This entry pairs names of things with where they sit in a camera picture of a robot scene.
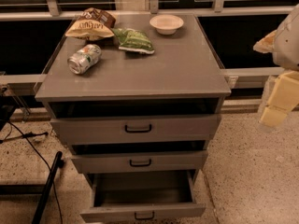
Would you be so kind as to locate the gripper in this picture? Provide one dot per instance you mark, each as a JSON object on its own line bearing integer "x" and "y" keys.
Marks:
{"x": 288, "y": 44}

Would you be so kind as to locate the grey bottom drawer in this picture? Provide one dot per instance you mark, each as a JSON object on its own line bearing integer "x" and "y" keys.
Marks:
{"x": 142, "y": 196}

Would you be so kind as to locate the grey drawer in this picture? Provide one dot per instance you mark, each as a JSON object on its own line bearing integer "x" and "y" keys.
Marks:
{"x": 142, "y": 196}
{"x": 135, "y": 121}
{"x": 171, "y": 157}

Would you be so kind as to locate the grey drawer cabinet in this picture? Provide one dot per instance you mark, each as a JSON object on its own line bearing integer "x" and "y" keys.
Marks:
{"x": 182, "y": 67}

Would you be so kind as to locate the grey middle drawer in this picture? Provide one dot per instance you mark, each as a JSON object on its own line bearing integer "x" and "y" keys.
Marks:
{"x": 171, "y": 157}

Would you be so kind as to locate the grey top drawer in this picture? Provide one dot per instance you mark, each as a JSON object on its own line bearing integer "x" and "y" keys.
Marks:
{"x": 135, "y": 121}

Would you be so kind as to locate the white bowl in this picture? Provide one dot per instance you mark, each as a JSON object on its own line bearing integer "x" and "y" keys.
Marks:
{"x": 166, "y": 24}

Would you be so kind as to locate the green chip bag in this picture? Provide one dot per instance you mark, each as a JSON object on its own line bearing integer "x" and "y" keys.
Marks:
{"x": 133, "y": 40}

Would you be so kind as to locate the silver soda can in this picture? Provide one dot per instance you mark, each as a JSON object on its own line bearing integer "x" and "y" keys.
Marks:
{"x": 84, "y": 59}

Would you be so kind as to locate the brown chip bag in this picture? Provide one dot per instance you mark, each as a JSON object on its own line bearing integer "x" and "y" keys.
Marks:
{"x": 93, "y": 24}

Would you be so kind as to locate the black stand leg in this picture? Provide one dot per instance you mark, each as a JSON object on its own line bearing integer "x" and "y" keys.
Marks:
{"x": 57, "y": 163}

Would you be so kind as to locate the metal window rail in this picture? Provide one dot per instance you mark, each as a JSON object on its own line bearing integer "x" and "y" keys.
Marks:
{"x": 240, "y": 78}

